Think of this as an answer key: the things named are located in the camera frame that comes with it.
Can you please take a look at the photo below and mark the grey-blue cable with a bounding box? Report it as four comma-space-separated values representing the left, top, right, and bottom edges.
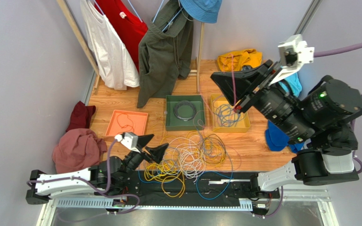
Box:
212, 100, 243, 129

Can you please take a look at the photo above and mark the blue cable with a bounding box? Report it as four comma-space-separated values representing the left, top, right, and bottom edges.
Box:
137, 153, 243, 201

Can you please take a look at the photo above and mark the aluminium corner post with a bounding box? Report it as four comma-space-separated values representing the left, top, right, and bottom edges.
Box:
294, 0, 323, 35

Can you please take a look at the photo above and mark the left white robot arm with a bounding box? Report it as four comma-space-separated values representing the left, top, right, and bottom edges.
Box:
25, 132, 169, 205

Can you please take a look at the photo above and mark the yellow garment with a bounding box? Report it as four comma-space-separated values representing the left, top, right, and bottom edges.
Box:
217, 48, 263, 72

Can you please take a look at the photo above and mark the yellow plastic tray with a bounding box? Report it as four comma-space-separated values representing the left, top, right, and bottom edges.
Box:
209, 94, 251, 133

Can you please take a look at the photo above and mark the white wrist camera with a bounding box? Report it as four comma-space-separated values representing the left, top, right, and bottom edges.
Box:
115, 132, 140, 153
270, 34, 314, 85

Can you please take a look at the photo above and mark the dusty pink garment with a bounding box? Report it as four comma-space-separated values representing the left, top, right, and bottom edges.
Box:
52, 129, 107, 174

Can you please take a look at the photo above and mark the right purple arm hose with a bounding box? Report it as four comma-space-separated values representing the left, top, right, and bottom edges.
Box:
252, 38, 362, 218

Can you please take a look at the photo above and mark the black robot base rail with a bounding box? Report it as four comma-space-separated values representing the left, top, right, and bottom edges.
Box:
46, 170, 332, 217

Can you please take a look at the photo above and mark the royal blue garment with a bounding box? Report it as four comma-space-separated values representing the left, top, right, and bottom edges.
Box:
265, 121, 304, 153

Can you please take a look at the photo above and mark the olive green jacket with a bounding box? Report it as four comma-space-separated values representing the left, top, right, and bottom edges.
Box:
137, 0, 194, 108

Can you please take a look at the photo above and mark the orange cable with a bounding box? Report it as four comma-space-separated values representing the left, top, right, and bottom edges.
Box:
115, 113, 137, 134

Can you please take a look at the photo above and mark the green plastic tray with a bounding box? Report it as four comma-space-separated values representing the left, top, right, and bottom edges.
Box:
165, 95, 206, 131

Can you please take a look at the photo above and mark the white tank top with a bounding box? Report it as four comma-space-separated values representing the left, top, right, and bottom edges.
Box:
80, 0, 140, 90

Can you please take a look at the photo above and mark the wooden clothes rack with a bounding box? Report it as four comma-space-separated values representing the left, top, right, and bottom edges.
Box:
56, 0, 205, 94

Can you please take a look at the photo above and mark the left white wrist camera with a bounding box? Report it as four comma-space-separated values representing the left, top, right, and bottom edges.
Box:
115, 132, 140, 153

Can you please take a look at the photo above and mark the white cable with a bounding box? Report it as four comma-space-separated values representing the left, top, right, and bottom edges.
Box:
165, 135, 213, 182

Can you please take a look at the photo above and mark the orange plastic tray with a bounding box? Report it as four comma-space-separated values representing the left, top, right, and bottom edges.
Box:
105, 110, 148, 137

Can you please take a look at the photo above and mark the yellow cable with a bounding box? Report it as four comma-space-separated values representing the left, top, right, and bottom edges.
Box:
143, 130, 229, 199

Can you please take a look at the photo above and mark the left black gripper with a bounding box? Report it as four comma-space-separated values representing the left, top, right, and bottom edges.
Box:
120, 134, 169, 182

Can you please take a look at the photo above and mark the red t-shirt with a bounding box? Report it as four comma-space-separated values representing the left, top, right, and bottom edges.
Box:
96, 0, 148, 70

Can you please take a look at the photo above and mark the dark red garment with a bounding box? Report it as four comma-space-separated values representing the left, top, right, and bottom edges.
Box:
66, 101, 96, 132

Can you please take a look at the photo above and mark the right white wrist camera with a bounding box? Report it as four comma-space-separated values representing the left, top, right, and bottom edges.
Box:
270, 34, 314, 85

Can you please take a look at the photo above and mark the blue bucket hat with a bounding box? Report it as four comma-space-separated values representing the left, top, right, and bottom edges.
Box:
180, 0, 222, 24

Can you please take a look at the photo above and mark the cyan garment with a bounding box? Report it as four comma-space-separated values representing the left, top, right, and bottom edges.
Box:
279, 73, 303, 97

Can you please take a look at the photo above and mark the black coiled cable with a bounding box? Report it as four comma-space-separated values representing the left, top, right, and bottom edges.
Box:
173, 100, 197, 121

